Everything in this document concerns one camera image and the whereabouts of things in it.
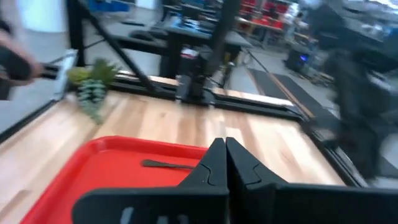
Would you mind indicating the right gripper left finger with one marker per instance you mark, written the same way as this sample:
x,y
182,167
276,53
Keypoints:
x,y
186,202

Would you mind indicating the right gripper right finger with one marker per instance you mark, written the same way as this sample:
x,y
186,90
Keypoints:
x,y
295,203

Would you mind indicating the black spoon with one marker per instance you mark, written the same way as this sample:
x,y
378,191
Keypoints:
x,y
161,164

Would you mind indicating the red plastic tray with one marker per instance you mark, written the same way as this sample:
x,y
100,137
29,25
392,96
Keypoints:
x,y
109,183

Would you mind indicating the black hazard-striped floor mat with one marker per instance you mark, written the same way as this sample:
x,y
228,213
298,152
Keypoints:
x,y
264,84
306,93

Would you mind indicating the black computer box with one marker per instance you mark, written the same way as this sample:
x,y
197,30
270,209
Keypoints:
x,y
298,59

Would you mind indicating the small potted succulent plant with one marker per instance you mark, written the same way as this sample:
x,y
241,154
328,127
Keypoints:
x,y
93,90

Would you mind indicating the white flat board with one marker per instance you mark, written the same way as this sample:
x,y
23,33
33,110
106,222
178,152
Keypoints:
x,y
63,74

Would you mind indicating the red storage shelves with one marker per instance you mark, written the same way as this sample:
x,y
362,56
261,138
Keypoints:
x,y
264,12

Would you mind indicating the blue storage bin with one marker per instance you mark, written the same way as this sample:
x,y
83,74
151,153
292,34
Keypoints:
x,y
109,4

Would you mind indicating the black handheld device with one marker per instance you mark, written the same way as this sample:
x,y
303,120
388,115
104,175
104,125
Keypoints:
x,y
15,65

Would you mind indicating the white round column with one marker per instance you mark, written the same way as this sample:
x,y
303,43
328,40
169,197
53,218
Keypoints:
x,y
42,15

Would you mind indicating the person's hand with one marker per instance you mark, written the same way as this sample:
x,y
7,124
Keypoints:
x,y
9,39

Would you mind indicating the black metal rig frame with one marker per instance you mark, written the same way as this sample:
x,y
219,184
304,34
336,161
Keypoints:
x,y
225,31

